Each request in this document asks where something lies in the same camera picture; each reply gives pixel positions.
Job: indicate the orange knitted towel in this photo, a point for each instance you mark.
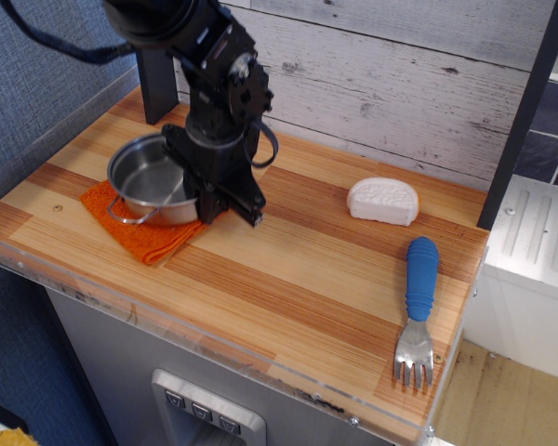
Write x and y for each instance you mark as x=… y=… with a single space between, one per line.
x=149 y=244

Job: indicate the yellow black object on floor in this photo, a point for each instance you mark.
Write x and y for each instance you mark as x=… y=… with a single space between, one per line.
x=16 y=437

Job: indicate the clear acrylic edge guard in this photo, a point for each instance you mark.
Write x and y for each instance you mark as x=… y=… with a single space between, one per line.
x=312 y=316

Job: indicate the left dark shelf post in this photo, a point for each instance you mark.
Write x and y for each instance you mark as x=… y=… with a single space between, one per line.
x=158 y=83

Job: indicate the right dark shelf post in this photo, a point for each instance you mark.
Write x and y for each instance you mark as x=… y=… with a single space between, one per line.
x=531 y=98

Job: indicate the dark shelf post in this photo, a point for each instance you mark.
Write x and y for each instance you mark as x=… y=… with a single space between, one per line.
x=531 y=98
x=158 y=83

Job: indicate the grey cabinet button panel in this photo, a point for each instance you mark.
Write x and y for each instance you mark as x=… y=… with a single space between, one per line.
x=193 y=415

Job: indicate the white grooved side counter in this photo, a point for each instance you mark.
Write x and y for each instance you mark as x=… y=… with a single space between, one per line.
x=514 y=307

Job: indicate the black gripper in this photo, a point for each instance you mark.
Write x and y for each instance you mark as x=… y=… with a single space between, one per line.
x=221 y=177

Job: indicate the blue handled metal fork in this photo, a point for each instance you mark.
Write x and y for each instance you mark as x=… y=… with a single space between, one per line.
x=413 y=358

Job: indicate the white toy cheese wedge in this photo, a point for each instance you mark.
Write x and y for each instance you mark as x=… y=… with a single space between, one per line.
x=385 y=200

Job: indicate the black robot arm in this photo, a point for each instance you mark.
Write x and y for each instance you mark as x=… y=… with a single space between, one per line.
x=229 y=93

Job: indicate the stainless steel pot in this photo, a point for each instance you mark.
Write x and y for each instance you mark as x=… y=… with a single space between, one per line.
x=149 y=186

